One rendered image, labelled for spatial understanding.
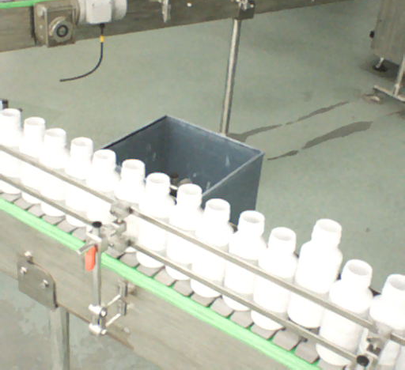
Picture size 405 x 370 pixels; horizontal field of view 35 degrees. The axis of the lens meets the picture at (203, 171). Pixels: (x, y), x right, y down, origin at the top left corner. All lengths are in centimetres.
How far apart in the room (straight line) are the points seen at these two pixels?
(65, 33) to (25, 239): 132
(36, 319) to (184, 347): 142
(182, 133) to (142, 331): 73
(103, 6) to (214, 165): 97
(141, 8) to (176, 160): 112
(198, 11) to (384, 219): 134
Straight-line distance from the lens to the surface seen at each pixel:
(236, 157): 168
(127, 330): 121
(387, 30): 506
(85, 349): 238
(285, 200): 326
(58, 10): 246
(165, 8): 279
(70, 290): 127
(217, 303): 107
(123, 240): 110
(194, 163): 177
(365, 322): 93
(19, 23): 254
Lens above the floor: 171
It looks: 30 degrees down
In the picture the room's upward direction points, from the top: 6 degrees clockwise
